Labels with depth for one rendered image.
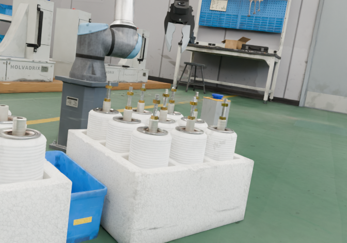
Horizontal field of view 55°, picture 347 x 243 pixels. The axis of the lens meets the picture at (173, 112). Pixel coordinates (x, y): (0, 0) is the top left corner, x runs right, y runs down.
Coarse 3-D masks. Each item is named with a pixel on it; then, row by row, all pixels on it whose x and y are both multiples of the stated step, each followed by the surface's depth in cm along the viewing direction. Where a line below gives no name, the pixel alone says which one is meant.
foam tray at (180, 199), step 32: (96, 160) 84; (224, 160) 89; (128, 192) 72; (160, 192) 74; (192, 192) 81; (224, 192) 88; (128, 224) 72; (160, 224) 76; (192, 224) 83; (224, 224) 91
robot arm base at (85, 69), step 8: (80, 56) 131; (88, 56) 131; (96, 56) 132; (80, 64) 131; (88, 64) 131; (96, 64) 132; (72, 72) 132; (80, 72) 130; (88, 72) 131; (96, 72) 132; (104, 72) 136; (88, 80) 131; (96, 80) 132; (104, 80) 136
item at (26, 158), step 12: (0, 144) 56; (12, 144) 56; (24, 144) 57; (36, 144) 58; (0, 156) 56; (12, 156) 56; (24, 156) 57; (36, 156) 59; (0, 168) 56; (12, 168) 57; (24, 168) 58; (36, 168) 60; (0, 180) 57; (12, 180) 57; (24, 180) 58
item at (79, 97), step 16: (64, 80) 131; (80, 80) 128; (64, 96) 133; (80, 96) 130; (96, 96) 132; (64, 112) 134; (80, 112) 131; (64, 128) 134; (80, 128) 131; (64, 144) 135
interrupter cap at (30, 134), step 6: (0, 132) 59; (6, 132) 60; (30, 132) 62; (36, 132) 62; (6, 138) 57; (12, 138) 57; (18, 138) 57; (24, 138) 58; (30, 138) 58; (36, 138) 59
